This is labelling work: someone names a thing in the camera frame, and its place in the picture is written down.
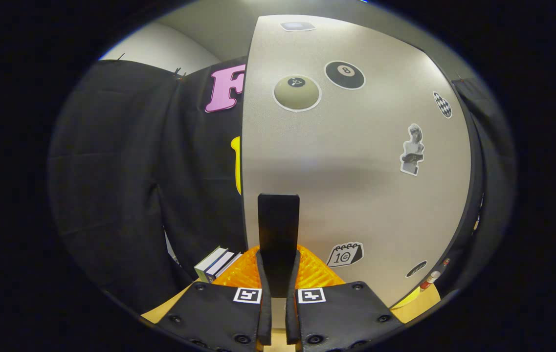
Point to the small red white bottle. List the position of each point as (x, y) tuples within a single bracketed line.
[(429, 280)]

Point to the black backdrop cloth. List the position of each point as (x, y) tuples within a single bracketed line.
[(121, 186)]

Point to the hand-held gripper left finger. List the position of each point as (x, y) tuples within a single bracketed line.
[(264, 313)]

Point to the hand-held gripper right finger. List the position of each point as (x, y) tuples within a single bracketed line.
[(292, 318)]

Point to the beige shoe cabinet door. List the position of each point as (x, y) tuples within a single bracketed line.
[(356, 186)]

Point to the blue spine book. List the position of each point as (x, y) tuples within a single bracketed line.
[(220, 266)]

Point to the green spine book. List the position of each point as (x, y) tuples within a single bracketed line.
[(208, 264)]

